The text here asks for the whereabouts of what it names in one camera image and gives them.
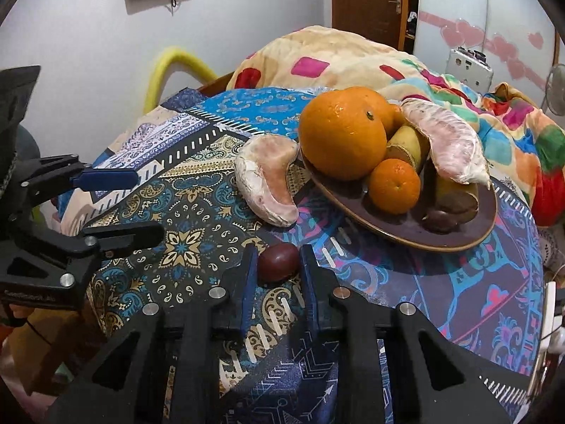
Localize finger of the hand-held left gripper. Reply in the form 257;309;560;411
0;223;165;291
18;154;138;204

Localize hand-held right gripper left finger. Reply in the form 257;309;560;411
44;243;261;424

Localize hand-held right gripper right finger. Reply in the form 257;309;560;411
299;244;530;424

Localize dark red passion fruit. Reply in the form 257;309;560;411
257;243;302;284

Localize peeled pomelo segment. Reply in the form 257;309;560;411
399;97;492;186
234;135;300;227

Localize purple-brown ceramic plate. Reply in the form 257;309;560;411
300;146;499;252

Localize small tangerine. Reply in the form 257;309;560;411
368;158;422;215

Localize dark red jujube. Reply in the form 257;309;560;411
423;209;460;234

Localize large orange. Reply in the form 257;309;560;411
375;101;404;137
298;87;388;182

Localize cut yellow banana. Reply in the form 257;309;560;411
386;126;431;173
430;170;480;224

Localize blue patterned bedspread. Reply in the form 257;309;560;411
59;88;546;424

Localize yellow padded tube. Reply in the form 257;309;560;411
143;46;219;113

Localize wooden bed footboard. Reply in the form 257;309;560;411
196;73;234;98

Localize colourful patchwork blanket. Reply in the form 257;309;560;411
225;25;565;228

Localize white box appliance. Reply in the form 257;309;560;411
446;46;494;93

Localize brown wooden door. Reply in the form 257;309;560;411
331;0;409;51

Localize wooden wardrobe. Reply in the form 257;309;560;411
399;0;561;93

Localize pink heart stickers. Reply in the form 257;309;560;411
419;11;548;89

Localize standing fan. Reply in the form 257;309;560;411
541;64;565;116

